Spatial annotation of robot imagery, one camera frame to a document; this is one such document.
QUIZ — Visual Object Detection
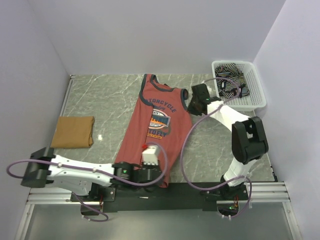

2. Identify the rust red tank top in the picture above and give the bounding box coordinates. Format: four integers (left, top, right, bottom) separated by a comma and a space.
114, 73, 194, 189

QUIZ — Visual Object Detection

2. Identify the tan ribbed tank top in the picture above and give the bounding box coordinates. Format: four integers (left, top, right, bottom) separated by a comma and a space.
51, 116, 95, 149

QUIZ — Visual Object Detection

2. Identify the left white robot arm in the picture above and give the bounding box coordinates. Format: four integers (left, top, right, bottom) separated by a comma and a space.
20, 145, 165, 201

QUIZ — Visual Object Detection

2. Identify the white plastic laundry basket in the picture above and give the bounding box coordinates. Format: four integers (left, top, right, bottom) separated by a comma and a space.
212, 60, 267, 112

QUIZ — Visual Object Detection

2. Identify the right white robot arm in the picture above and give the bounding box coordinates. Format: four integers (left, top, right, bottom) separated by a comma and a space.
187, 83, 269, 200

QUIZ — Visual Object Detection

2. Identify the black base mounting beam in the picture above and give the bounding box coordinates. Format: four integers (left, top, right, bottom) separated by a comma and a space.
82, 182, 249, 213

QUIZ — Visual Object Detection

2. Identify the striped multicolour tank top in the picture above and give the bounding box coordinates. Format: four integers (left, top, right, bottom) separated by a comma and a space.
214, 62, 250, 99

